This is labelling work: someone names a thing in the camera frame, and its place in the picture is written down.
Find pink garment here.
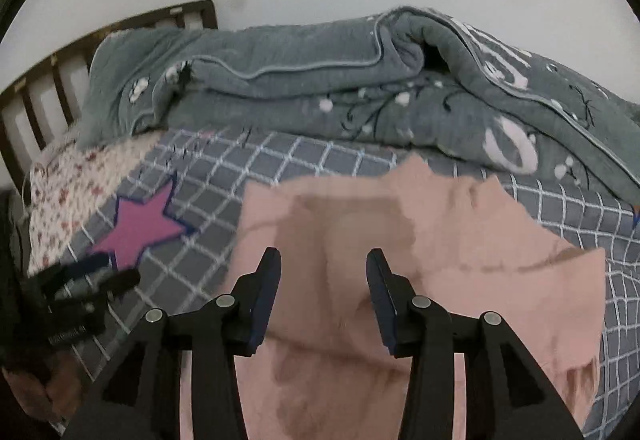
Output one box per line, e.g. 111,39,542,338
180,152,608,440

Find grey checked bed sheet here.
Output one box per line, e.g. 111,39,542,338
30,127,640,440

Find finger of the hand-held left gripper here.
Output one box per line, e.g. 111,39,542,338
41,254,111,293
97,269,142,297

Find brown wooden headboard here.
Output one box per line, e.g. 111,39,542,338
0,0,219,193

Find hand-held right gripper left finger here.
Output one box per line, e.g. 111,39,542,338
62,247,282,440

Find grey printed quilt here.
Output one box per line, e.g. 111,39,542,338
75,6,640,216

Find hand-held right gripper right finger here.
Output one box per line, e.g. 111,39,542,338
366,249,586,440

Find person's left hand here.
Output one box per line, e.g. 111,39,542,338
12,352,93,423

